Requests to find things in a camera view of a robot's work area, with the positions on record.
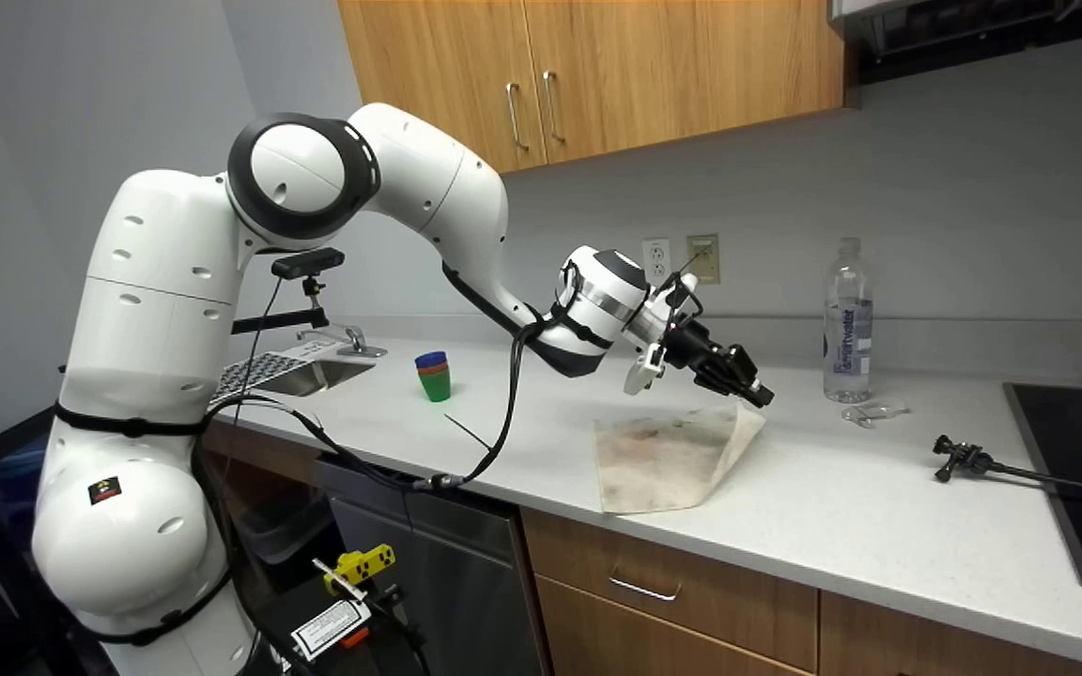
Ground wooden lower cabinet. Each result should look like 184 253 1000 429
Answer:
517 502 1082 676

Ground clear plastic water bottle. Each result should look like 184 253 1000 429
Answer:
820 232 880 404

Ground metal cabinet door handle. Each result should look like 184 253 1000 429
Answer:
498 79 533 158
537 66 569 151

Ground wooden upper cabinet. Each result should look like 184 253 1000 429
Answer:
334 0 850 188

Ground dark grey waste bin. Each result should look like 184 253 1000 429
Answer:
237 492 334 583

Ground metal sink faucet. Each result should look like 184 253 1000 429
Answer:
310 319 386 364

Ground clear plastic wrapper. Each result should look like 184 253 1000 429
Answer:
836 397 916 429

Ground black stereo camera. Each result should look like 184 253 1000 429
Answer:
271 244 349 287

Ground white wall power outlet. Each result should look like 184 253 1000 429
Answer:
639 238 675 288

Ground black camera clamp mount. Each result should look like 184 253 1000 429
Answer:
930 431 1082 502

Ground beige wall switch plate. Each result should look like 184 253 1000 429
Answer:
682 228 725 288

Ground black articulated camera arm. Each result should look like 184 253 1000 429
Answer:
230 274 329 338

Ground dark steel dishwasher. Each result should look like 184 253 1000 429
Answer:
310 451 552 676

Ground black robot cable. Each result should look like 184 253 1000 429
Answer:
196 334 533 496

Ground stacked green blue cups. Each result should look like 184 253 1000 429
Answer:
412 351 454 404

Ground wooden cabinet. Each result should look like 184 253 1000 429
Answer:
517 502 1082 676
334 0 850 188

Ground beige cloth towel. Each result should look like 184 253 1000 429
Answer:
589 403 770 520

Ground black range hood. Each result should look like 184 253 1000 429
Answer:
831 0 1082 90

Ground metal drawer handle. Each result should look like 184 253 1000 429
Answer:
604 570 682 607

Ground steel kitchen sink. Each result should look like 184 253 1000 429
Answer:
254 352 378 403

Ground white red box device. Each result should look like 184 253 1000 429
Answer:
289 597 375 667

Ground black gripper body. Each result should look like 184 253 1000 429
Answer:
658 314 760 397

